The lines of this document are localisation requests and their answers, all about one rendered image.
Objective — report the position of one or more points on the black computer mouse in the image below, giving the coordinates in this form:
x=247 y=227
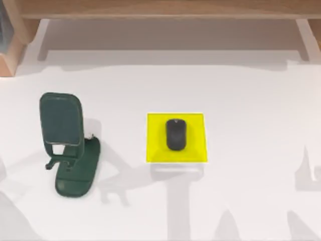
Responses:
x=176 y=134

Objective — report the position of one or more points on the flat yellow square mat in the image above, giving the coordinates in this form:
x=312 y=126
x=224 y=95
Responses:
x=195 y=153

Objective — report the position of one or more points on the dark green phone stand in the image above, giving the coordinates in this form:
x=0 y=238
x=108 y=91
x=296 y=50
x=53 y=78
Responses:
x=62 y=118

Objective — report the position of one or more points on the pale wooden shelf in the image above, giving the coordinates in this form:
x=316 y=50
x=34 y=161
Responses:
x=160 y=10

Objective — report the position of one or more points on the wooden cupboard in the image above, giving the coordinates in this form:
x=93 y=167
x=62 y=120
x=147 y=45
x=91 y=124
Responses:
x=11 y=40

